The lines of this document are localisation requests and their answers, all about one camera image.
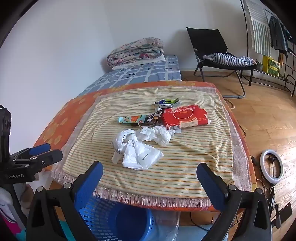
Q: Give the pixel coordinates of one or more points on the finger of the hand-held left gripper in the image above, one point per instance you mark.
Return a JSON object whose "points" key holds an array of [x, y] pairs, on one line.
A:
{"points": [[49, 157], [39, 148]]}

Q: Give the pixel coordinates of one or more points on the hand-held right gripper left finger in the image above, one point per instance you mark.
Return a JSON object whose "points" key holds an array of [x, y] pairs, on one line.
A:
{"points": [[89, 185]]}

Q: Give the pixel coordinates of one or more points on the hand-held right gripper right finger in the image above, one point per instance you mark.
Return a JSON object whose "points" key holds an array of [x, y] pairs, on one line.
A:
{"points": [[210, 185]]}

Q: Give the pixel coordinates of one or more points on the blue plastic mesh basket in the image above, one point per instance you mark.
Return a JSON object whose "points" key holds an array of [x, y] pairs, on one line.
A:
{"points": [[129, 222]]}

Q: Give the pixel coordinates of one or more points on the white tissue paper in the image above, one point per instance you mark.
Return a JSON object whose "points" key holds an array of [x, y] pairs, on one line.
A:
{"points": [[138, 157]]}

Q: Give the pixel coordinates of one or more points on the red cardboard box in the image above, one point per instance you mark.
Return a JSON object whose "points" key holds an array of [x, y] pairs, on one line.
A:
{"points": [[182, 118]]}

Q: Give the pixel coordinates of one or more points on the teal snack wrapper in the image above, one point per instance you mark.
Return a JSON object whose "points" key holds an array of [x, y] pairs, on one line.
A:
{"points": [[131, 119]]}

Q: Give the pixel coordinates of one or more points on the dark snack wrapper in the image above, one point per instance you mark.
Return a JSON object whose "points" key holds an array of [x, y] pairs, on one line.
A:
{"points": [[152, 117]]}

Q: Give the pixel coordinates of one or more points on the yellow striped blanket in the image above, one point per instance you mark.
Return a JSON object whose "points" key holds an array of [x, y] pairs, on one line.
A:
{"points": [[185, 162]]}

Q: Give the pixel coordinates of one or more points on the striped yellow cloth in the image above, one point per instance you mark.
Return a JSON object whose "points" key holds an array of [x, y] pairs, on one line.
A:
{"points": [[240, 162]]}

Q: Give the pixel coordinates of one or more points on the grey blue floor mat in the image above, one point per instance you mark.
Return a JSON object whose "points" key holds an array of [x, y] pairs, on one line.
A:
{"points": [[194, 234]]}

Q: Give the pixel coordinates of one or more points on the clear plastic bag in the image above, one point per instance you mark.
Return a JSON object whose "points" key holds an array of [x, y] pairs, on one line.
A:
{"points": [[166, 227]]}

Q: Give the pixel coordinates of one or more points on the white paper slip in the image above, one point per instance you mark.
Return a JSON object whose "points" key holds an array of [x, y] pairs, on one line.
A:
{"points": [[175, 131]]}

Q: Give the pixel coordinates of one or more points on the person's pink teal clothing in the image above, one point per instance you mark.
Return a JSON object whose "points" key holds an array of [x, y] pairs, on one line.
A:
{"points": [[9, 231]]}

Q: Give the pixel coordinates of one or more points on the green blue foil wrapper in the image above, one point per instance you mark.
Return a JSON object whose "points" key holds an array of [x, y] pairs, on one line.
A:
{"points": [[168, 102]]}

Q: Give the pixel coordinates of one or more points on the bed with blue checked sheet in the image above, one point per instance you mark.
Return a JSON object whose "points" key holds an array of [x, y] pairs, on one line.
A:
{"points": [[138, 71]]}

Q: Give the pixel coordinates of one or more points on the striped cushion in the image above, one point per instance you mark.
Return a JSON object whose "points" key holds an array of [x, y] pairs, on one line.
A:
{"points": [[226, 60]]}

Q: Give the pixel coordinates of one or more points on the yellow plastic crate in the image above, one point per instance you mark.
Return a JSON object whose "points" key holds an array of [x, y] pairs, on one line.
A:
{"points": [[270, 66]]}

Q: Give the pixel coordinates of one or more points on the folded floral quilt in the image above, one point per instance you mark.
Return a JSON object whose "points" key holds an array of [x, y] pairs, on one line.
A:
{"points": [[134, 53]]}

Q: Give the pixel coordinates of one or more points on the black folding chair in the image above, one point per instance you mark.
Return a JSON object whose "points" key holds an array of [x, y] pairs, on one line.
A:
{"points": [[205, 39]]}

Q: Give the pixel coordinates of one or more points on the black metal clothes rack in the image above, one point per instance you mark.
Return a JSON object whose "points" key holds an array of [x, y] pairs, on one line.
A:
{"points": [[248, 44]]}

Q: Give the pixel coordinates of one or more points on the green striped hanging towel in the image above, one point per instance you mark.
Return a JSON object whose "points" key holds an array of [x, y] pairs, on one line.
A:
{"points": [[259, 30]]}

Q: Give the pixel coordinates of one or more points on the dark hanging jacket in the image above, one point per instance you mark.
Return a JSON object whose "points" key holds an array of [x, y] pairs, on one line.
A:
{"points": [[276, 34]]}

